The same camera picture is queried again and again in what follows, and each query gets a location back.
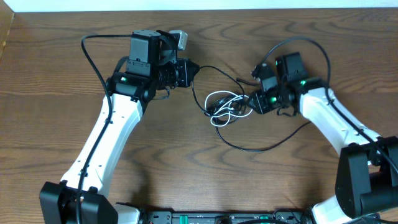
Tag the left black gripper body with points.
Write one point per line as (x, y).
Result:
(183, 74)

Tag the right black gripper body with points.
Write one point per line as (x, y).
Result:
(267, 101)

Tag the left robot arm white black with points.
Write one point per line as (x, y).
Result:
(152, 65)

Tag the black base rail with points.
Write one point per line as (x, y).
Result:
(170, 217)

